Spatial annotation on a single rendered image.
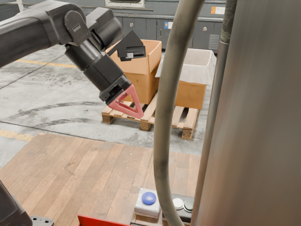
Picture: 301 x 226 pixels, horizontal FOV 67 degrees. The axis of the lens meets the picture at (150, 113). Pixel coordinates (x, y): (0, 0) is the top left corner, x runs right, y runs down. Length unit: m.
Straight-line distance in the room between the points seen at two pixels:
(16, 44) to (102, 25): 0.17
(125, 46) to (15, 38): 0.19
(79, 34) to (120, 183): 0.47
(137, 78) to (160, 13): 2.36
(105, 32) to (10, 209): 0.39
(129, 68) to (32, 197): 1.90
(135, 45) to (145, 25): 4.31
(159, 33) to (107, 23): 4.25
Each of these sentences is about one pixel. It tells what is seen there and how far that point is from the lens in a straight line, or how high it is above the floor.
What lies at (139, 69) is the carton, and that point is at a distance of 2.44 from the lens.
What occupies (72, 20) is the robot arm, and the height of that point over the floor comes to 1.39.
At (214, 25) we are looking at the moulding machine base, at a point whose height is 0.58.
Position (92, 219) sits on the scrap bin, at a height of 0.96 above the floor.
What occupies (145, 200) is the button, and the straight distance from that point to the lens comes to 0.66.
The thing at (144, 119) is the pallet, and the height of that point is 0.14.
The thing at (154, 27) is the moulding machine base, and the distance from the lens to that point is 4.74.
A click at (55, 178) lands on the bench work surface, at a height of 0.90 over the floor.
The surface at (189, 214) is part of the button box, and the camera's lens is 0.65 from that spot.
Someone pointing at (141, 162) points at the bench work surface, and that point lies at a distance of 0.81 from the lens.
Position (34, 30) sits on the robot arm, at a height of 1.38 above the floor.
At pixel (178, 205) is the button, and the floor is 0.94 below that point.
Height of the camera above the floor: 1.47
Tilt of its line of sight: 32 degrees down
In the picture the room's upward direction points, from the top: straight up
